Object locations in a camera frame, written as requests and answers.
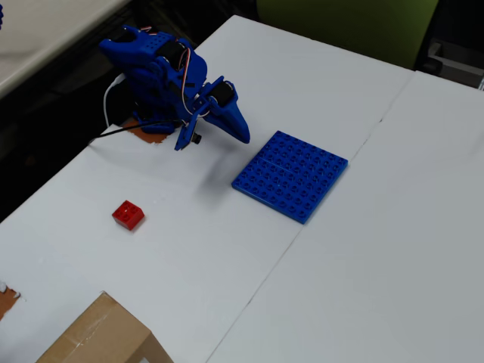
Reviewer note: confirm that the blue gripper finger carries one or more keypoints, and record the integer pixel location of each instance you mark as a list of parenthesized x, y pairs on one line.
[(240, 121), (217, 120)]

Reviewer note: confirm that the blue gripper body with servo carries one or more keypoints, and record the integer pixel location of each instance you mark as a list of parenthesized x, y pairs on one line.
[(231, 113)]

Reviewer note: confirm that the red 2x2 toy block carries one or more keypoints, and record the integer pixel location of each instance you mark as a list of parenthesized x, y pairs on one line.
[(128, 215)]

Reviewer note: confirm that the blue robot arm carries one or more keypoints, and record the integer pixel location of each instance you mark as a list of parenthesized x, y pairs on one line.
[(151, 75)]

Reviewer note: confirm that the blue 8x8 studded baseplate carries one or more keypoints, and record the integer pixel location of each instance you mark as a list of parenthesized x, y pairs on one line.
[(291, 175)]

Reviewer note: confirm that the green chair back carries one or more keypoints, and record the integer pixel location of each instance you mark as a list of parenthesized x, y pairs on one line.
[(340, 26)]

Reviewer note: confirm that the beige background table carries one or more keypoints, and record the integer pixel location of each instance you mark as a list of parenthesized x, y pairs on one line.
[(34, 34)]

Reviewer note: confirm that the brown cardboard box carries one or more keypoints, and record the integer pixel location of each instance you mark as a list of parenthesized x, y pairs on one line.
[(102, 336)]

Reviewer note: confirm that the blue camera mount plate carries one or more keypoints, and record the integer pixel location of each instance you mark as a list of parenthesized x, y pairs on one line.
[(186, 134)]

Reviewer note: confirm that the grey metal bracket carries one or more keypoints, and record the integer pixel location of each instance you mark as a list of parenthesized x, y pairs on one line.
[(450, 60)]

